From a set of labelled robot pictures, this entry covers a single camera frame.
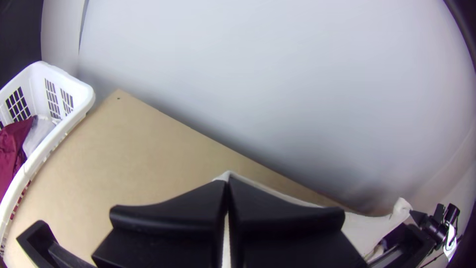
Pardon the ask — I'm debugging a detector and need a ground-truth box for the heap of clothes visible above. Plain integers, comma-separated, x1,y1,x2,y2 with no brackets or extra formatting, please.
0,115,57,203

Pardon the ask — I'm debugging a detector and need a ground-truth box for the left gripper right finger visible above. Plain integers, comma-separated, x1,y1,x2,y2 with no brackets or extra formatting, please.
227,175,369,268

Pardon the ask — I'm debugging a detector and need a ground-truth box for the white laundry basket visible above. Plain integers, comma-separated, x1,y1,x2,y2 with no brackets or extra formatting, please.
0,61,96,258

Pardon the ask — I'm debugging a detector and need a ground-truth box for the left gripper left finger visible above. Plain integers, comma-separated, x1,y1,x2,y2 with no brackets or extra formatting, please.
91,180,229,268

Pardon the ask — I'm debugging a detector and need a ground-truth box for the cream t-shirt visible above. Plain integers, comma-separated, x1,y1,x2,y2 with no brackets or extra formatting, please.
212,170,414,268

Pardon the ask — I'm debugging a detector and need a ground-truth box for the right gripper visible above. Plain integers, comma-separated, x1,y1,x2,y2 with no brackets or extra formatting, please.
409,202,461,239

